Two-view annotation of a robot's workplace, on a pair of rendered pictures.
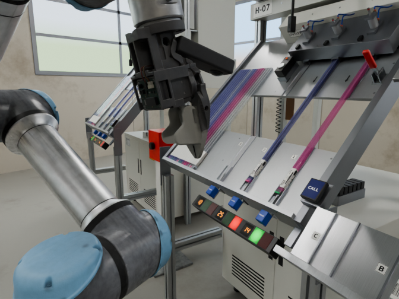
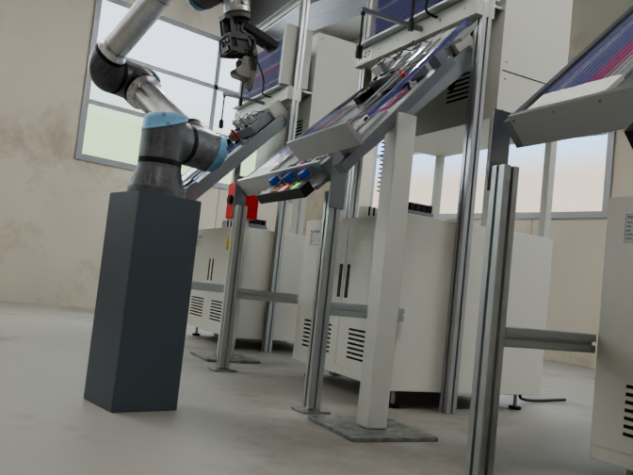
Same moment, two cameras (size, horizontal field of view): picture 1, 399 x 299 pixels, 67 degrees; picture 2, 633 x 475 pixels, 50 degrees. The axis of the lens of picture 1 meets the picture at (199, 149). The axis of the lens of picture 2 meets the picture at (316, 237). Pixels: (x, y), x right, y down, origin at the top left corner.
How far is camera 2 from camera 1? 1.57 m
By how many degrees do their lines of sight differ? 17
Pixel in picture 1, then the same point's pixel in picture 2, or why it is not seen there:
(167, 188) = (237, 219)
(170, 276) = (226, 327)
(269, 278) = (335, 320)
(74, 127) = not seen: hidden behind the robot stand
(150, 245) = (213, 138)
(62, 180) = (164, 107)
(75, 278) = (175, 116)
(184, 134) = (241, 70)
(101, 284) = (186, 132)
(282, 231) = (349, 257)
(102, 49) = not seen: hidden behind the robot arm
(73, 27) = not seen: hidden behind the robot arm
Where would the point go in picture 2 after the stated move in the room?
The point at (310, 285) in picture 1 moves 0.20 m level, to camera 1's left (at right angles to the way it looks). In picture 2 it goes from (326, 211) to (259, 204)
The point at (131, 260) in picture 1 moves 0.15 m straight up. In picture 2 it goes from (202, 135) to (208, 82)
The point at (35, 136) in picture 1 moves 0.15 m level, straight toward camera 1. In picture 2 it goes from (149, 87) to (159, 75)
